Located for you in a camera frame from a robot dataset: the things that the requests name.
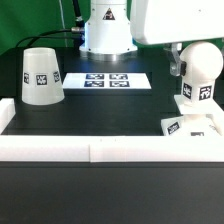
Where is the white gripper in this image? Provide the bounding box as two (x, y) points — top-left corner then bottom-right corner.
(130, 0), (224, 76)

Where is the white lamp bulb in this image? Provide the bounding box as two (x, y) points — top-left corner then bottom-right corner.
(180, 42), (224, 106)

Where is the white lamp base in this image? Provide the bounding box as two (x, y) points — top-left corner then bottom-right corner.
(161, 95), (224, 137)

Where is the white lamp shade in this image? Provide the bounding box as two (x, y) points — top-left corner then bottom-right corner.
(22, 47), (64, 105)

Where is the white marker plate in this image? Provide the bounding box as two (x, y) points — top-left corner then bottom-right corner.
(63, 73), (151, 90)

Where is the white foam fence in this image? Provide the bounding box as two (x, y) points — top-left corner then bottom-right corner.
(0, 98), (224, 163)

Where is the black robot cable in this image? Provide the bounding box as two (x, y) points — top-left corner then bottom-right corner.
(15, 0), (86, 48)

